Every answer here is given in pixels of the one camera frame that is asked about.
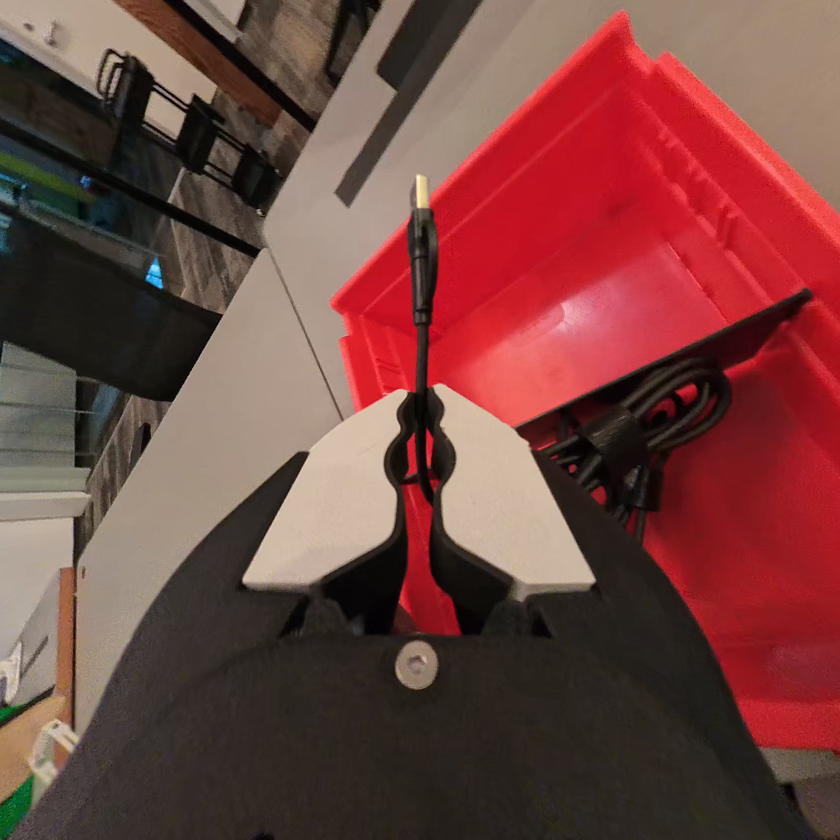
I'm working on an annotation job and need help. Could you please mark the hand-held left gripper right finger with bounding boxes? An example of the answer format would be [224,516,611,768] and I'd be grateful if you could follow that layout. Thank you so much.
[427,384,594,626]

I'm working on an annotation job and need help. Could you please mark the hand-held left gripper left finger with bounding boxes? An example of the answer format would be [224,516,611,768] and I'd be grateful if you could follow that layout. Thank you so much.
[243,388,409,618]

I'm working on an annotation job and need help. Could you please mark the black cable red plugs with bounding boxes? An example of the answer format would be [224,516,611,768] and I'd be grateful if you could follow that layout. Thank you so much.
[536,357,733,542]

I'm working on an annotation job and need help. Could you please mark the red plastic bin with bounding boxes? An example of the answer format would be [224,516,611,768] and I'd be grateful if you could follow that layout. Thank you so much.
[331,11,840,752]

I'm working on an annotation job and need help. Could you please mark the black utility cart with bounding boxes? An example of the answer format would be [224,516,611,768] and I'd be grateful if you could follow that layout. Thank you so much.
[95,46,283,211]

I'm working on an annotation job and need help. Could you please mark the wooden post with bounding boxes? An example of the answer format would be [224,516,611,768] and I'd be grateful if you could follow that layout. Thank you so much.
[116,0,322,130]

